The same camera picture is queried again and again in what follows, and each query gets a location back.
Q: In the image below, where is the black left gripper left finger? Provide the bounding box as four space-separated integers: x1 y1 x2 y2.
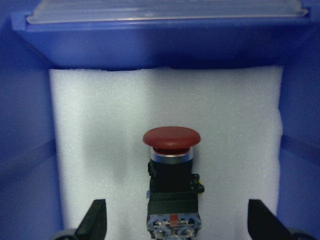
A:
75 199 107 240

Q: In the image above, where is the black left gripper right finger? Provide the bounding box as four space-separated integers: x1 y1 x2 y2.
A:
247 199 294 240

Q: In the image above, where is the red mushroom push button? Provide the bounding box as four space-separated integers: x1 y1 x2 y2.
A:
143 126 205 240

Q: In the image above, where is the white foam pad left bin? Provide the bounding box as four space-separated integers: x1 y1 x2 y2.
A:
49 66 283 240

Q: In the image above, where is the blue left storage bin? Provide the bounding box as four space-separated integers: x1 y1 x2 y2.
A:
0 0 320 240

